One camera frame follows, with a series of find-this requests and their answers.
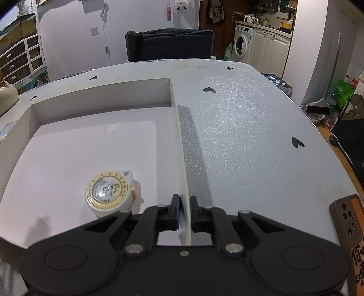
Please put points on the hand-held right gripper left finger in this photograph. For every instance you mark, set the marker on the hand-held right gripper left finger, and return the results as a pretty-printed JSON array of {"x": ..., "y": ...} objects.
[{"x": 178, "y": 213}]

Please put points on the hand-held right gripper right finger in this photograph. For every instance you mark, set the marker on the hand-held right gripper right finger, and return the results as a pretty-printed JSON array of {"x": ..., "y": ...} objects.
[{"x": 193, "y": 216}]

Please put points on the white cardboard box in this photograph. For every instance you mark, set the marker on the white cardboard box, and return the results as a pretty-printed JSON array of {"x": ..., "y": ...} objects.
[{"x": 85, "y": 148}]

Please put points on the round yellow-faced tape measure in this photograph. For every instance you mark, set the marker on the round yellow-faced tape measure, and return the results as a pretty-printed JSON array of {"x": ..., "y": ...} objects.
[{"x": 108, "y": 193}]

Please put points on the brown phone case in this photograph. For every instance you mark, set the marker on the brown phone case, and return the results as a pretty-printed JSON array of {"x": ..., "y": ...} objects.
[{"x": 347, "y": 222}]

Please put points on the blue patterned bag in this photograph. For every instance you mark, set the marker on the blue patterned bag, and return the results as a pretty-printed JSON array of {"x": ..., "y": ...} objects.
[{"x": 277, "y": 82}]

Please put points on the small black round object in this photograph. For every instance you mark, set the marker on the small black round object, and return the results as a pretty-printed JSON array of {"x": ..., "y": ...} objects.
[{"x": 333, "y": 140}]

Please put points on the green-white plastic bag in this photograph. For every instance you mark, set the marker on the green-white plastic bag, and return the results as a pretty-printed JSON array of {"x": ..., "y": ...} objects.
[{"x": 229, "y": 52}]

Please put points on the dark chair back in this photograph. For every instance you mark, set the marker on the dark chair back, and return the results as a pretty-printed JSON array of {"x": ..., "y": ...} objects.
[{"x": 170, "y": 45}]

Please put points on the white washing machine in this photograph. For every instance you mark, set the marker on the white washing machine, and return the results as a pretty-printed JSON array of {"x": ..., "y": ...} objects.
[{"x": 241, "y": 42}]

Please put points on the white kitchen cabinet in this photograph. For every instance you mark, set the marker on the white kitchen cabinet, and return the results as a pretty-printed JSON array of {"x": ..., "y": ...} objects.
[{"x": 267, "y": 48}]

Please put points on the clear plastic wrapper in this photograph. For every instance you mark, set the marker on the clear plastic wrapper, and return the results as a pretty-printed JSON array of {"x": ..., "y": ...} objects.
[{"x": 7, "y": 129}]

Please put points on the green bag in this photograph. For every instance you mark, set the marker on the green bag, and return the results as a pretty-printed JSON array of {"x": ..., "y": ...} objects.
[{"x": 342, "y": 91}]

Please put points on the pink hanging tag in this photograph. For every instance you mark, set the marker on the pink hanging tag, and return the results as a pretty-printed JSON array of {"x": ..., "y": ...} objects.
[{"x": 169, "y": 12}]

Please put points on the white cooking pot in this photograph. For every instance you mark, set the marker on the white cooking pot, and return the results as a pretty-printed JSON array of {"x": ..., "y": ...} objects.
[{"x": 249, "y": 19}]

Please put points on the beige hanging bag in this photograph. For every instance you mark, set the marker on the beige hanging bag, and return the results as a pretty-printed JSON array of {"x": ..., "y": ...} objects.
[{"x": 216, "y": 11}]

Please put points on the cream ceramic pot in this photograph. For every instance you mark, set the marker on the cream ceramic pot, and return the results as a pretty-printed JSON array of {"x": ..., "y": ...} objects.
[{"x": 7, "y": 96}]

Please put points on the white plush sheep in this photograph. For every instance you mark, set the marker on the white plush sheep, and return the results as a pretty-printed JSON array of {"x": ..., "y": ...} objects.
[{"x": 181, "y": 4}]

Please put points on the yellow container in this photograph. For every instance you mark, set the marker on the yellow container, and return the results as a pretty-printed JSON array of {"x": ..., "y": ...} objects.
[{"x": 285, "y": 25}]

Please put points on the white drawer cabinet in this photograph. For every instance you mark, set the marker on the white drawer cabinet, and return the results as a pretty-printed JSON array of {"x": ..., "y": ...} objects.
[{"x": 20, "y": 57}]

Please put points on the glass fish tank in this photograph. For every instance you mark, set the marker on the glass fish tank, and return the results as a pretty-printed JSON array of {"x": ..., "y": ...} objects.
[{"x": 20, "y": 27}]

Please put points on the white wall socket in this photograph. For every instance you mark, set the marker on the white wall socket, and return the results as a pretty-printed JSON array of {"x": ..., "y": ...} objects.
[{"x": 94, "y": 31}]

